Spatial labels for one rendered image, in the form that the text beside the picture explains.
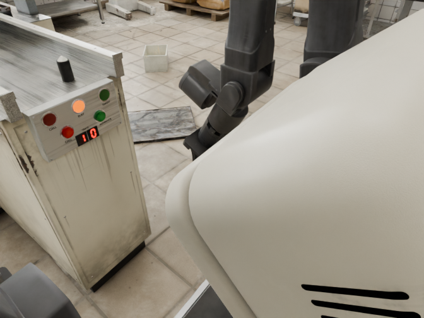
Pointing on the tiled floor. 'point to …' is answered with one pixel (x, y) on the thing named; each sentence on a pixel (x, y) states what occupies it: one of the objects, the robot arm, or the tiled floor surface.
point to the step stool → (284, 5)
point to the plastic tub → (156, 58)
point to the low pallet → (195, 9)
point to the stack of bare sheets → (161, 124)
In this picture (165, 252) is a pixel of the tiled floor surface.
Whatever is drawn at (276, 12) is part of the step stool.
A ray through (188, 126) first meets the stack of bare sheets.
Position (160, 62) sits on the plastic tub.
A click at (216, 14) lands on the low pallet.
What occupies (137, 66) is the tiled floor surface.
